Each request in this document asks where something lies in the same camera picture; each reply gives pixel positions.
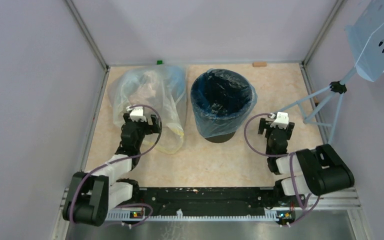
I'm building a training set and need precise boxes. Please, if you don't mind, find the large translucent yellowish trash bag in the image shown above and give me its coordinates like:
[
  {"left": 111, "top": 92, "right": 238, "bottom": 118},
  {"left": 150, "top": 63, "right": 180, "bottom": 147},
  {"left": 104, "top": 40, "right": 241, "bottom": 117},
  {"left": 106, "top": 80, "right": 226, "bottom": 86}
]
[{"left": 107, "top": 64, "right": 188, "bottom": 154}]

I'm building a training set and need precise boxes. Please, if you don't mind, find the black ribbed trash bin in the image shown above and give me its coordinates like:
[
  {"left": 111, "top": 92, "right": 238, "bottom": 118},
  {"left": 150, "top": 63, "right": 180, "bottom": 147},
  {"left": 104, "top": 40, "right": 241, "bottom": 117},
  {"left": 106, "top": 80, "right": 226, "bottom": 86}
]
[{"left": 191, "top": 68, "right": 256, "bottom": 144}]

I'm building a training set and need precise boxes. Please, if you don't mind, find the blue plastic trash bag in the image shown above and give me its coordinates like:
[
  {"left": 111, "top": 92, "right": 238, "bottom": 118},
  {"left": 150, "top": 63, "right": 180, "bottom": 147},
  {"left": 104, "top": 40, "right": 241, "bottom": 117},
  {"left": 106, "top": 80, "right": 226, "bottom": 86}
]
[{"left": 189, "top": 68, "right": 258, "bottom": 139}]

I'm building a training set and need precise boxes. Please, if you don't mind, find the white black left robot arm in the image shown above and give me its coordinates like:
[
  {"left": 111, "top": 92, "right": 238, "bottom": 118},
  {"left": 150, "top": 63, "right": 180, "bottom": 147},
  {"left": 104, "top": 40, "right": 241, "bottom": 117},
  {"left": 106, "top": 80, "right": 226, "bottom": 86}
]
[{"left": 62, "top": 113, "right": 162, "bottom": 227}]

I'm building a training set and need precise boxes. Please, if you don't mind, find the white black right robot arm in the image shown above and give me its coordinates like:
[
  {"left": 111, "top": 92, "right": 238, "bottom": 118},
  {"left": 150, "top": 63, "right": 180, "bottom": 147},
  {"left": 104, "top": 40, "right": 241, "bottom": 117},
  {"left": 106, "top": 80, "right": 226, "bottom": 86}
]
[{"left": 258, "top": 118, "right": 355, "bottom": 206}]

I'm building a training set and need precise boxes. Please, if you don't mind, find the light blue tripod stand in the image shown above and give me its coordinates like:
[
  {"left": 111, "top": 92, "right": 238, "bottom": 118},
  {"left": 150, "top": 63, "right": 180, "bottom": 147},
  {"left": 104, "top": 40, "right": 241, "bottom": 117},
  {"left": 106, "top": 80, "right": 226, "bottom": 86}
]
[{"left": 278, "top": 67, "right": 357, "bottom": 144}]

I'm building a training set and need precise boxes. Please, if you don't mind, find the small tan wooden block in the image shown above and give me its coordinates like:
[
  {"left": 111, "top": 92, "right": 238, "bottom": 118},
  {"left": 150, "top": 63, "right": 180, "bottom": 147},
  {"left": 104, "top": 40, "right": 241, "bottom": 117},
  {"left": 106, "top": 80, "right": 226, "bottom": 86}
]
[{"left": 252, "top": 61, "right": 268, "bottom": 68}]

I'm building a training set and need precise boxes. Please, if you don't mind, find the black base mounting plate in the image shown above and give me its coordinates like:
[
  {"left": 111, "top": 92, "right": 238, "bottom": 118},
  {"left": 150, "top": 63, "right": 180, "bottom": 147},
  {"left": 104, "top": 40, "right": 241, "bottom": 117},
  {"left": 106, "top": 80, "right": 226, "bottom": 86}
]
[{"left": 125, "top": 187, "right": 299, "bottom": 217}]

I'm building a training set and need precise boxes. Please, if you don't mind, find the perforated light blue metal panel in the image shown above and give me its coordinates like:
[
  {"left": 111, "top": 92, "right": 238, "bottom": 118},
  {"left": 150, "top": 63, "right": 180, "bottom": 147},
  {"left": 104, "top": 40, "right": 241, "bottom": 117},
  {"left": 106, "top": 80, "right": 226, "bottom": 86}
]
[{"left": 345, "top": 0, "right": 384, "bottom": 82}]

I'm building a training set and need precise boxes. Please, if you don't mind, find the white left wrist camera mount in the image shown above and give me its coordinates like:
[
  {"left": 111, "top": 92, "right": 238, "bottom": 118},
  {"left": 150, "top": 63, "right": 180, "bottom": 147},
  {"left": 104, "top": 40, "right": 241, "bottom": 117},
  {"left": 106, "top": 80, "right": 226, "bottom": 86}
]
[{"left": 126, "top": 106, "right": 147, "bottom": 122}]

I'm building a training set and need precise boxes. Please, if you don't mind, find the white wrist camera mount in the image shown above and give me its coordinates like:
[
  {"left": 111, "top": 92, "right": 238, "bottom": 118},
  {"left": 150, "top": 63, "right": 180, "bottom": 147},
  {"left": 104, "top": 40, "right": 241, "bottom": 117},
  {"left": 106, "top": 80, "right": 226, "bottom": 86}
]
[
  {"left": 268, "top": 111, "right": 290, "bottom": 130},
  {"left": 126, "top": 106, "right": 147, "bottom": 122}
]

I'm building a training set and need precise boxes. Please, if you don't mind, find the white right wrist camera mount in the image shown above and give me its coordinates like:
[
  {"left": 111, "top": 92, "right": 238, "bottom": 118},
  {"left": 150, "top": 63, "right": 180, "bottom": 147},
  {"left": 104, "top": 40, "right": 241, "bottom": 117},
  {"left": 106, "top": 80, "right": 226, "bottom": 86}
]
[{"left": 268, "top": 111, "right": 290, "bottom": 130}]

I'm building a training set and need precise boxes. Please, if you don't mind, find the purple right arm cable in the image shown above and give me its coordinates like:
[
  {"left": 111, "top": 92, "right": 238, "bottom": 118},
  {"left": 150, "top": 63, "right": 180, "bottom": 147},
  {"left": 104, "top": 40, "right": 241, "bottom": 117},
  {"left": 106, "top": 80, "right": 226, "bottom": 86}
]
[{"left": 243, "top": 112, "right": 321, "bottom": 228}]

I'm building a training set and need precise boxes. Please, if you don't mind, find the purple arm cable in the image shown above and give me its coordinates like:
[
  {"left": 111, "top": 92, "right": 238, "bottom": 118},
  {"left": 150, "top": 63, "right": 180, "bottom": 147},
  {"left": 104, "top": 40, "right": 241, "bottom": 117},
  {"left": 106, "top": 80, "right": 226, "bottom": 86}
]
[
  {"left": 68, "top": 104, "right": 163, "bottom": 229},
  {"left": 243, "top": 112, "right": 321, "bottom": 228}
]

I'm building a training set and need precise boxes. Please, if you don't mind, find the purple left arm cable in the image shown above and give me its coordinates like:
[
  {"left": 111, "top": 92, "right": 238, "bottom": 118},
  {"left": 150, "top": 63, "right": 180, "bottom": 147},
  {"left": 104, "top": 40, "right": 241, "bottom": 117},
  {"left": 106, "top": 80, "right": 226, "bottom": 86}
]
[{"left": 68, "top": 104, "right": 163, "bottom": 229}]

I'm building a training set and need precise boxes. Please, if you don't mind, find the white toothed cable rail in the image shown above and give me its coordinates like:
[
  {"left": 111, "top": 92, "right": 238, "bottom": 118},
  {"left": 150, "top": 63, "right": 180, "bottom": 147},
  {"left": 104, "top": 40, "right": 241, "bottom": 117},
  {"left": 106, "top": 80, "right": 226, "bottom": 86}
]
[{"left": 105, "top": 209, "right": 295, "bottom": 223}]

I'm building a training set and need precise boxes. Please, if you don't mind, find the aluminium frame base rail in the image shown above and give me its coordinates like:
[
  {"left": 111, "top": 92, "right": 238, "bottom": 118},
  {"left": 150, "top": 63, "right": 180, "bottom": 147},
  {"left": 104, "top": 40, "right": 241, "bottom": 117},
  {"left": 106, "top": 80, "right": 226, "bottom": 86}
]
[{"left": 51, "top": 188, "right": 372, "bottom": 240}]

